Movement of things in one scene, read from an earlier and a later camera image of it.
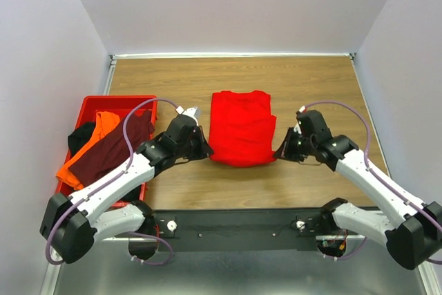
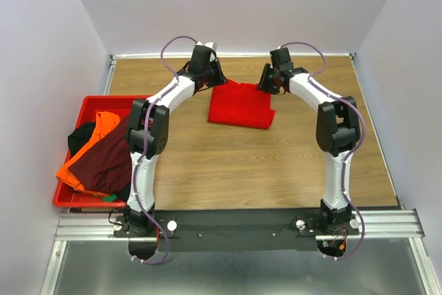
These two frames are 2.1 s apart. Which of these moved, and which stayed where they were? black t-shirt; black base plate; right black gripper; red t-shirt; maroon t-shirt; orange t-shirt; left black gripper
Moved: left black gripper; right black gripper; red t-shirt
Stayed: black t-shirt; maroon t-shirt; black base plate; orange t-shirt
